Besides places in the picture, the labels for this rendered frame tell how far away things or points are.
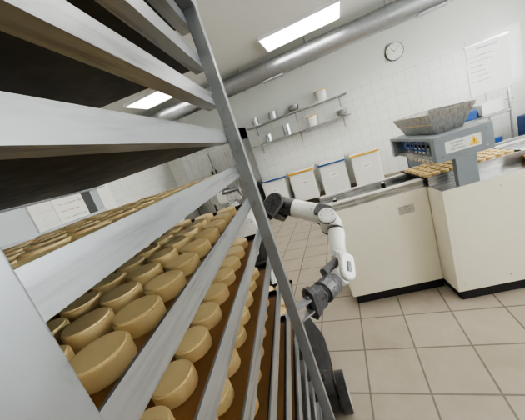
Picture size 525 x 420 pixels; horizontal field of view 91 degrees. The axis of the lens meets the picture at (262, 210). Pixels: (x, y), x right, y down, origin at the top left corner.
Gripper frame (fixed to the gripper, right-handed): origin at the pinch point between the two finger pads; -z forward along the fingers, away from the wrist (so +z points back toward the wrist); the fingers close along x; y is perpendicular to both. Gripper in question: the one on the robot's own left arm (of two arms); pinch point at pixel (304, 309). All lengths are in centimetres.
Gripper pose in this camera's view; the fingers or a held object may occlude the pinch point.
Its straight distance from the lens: 98.2
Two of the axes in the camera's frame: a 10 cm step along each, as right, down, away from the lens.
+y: 6.2, -0.3, -7.9
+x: -3.1, -9.3, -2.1
